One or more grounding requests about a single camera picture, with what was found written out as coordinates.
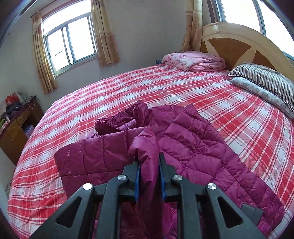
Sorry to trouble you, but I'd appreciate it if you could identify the magenta quilted down jacket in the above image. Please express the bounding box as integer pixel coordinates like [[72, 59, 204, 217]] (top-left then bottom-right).
[[54, 101, 285, 238]]

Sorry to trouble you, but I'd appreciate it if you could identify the red white plaid bed sheet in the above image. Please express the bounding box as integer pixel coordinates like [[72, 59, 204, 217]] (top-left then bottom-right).
[[8, 64, 293, 238]]

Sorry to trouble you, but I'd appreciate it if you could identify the brown wooden desk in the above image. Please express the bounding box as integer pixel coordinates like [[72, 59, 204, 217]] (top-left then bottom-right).
[[1, 96, 44, 165]]

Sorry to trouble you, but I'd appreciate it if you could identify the grey patterned pillow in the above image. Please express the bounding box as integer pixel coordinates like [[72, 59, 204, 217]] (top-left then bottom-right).
[[231, 77, 293, 119]]

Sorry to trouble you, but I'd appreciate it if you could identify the black white striped pillow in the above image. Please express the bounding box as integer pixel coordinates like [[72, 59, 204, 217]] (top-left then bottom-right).
[[228, 63, 293, 112]]

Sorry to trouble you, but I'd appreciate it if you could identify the pink floral folded quilt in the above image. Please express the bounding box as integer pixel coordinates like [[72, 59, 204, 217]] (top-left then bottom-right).
[[162, 51, 226, 73]]

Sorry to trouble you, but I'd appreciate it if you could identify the clutter pile on desk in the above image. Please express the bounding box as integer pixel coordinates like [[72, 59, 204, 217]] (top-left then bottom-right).
[[1, 92, 27, 127]]

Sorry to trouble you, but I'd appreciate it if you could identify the left beige curtain panel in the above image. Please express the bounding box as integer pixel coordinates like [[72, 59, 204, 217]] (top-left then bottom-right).
[[32, 12, 58, 94]]

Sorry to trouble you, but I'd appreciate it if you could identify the beige curtain panel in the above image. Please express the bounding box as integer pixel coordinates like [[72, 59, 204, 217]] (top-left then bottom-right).
[[32, 12, 58, 94], [91, 0, 121, 66]]

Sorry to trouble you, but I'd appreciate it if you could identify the beige curtain by headboard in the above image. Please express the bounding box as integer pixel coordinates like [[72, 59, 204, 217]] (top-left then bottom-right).
[[181, 0, 203, 52]]

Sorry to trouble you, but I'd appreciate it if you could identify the cream and wood headboard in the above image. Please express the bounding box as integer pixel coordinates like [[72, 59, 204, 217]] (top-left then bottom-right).
[[200, 22, 293, 81]]

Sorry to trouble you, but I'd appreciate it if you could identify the right beige curtain panel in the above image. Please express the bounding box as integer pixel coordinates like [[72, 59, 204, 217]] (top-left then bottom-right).
[[91, 0, 121, 66]]

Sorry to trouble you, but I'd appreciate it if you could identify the sliding window beside desk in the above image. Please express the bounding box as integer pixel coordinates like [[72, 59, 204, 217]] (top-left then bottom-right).
[[43, 13, 97, 76]]

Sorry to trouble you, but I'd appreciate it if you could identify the window behind headboard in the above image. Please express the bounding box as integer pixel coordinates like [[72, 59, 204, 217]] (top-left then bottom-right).
[[207, 1, 293, 60]]

